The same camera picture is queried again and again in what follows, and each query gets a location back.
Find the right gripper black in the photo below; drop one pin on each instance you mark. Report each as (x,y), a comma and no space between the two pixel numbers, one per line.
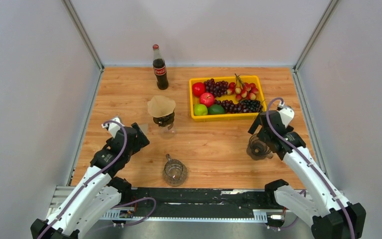
(254,125)

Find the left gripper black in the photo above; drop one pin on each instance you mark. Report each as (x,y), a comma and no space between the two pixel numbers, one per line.
(141,141)

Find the grey transparent coffee dripper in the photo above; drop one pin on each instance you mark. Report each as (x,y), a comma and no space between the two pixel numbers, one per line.
(257,149)

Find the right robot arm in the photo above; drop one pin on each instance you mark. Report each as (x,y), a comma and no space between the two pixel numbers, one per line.
(328,213)

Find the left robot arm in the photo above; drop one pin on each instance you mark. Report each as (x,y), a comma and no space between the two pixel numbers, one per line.
(99,189)

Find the dark grape bunch near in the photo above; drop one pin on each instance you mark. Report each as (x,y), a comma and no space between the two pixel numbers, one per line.
(244,106)

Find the clear glass carafe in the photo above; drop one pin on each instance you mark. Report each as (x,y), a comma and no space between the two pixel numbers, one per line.
(167,132)

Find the dark green lime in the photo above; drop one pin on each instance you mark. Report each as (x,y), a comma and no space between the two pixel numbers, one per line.
(216,110)

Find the ribbed glass mug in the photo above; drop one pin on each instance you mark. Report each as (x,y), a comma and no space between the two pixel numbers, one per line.
(174,172)

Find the red grape bunch far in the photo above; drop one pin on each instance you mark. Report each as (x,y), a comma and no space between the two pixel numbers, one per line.
(216,88)

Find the red apple near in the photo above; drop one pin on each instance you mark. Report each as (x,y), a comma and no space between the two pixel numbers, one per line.
(207,99)

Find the red apple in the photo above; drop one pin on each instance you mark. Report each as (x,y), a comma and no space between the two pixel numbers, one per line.
(207,99)
(198,89)

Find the light green apple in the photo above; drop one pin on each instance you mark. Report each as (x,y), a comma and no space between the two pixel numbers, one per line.
(200,110)

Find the yellow plastic fruit tray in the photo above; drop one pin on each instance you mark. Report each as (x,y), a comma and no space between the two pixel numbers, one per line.
(239,116)

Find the red apple far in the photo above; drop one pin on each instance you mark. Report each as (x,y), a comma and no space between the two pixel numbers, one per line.
(198,89)

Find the cola glass bottle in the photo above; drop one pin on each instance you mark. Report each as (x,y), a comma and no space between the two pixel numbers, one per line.
(159,68)

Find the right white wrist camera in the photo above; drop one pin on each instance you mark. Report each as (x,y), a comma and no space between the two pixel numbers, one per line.
(287,114)

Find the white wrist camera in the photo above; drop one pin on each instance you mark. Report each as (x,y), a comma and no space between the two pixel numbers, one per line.
(287,114)
(114,126)

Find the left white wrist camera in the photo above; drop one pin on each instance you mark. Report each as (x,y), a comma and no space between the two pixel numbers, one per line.
(114,126)

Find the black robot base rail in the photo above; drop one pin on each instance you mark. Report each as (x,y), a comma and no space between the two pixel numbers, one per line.
(198,205)

